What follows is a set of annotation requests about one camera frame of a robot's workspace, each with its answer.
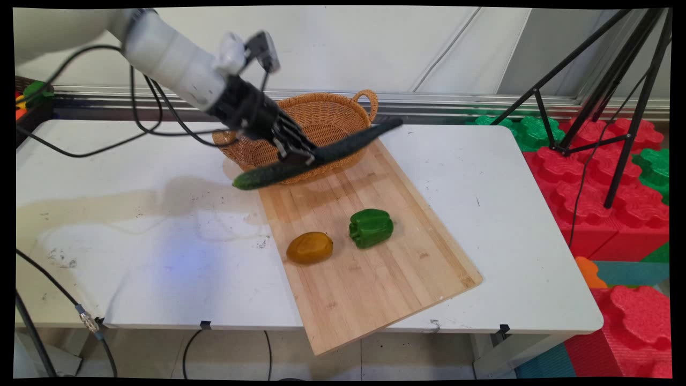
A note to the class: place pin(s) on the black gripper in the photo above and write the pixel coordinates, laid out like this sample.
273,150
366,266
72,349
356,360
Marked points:
246,107

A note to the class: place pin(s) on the long dark green cucumber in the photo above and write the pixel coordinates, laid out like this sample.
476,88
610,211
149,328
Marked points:
348,142

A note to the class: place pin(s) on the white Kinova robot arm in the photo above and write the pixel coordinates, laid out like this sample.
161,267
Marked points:
171,59

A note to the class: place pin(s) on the woven wicker basket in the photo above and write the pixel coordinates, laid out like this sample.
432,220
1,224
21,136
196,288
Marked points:
327,115

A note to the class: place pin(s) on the yellow-brown potato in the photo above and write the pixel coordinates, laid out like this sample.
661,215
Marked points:
310,247

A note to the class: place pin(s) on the green bell pepper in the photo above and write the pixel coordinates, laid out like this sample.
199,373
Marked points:
371,228

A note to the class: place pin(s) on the wooden cutting board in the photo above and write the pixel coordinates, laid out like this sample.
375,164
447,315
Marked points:
375,289

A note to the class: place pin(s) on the green foam block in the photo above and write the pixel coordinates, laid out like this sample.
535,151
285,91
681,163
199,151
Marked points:
655,169
528,131

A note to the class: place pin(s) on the large red foam block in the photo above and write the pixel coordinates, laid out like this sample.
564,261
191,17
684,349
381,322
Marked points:
589,209

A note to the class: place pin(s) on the white table leg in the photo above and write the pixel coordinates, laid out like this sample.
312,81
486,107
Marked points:
509,356

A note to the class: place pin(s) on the orange foam block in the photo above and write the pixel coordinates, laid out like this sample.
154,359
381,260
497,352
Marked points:
589,272

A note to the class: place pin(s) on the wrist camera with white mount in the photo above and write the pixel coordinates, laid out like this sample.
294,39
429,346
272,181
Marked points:
233,52

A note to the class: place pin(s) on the aluminium wall rail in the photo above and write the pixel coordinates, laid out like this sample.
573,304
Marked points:
439,102

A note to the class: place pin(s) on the dark frame with coloured blocks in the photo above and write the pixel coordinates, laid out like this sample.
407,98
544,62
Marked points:
35,102

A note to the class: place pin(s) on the black camera tripod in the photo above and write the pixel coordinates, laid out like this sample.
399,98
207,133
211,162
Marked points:
608,86

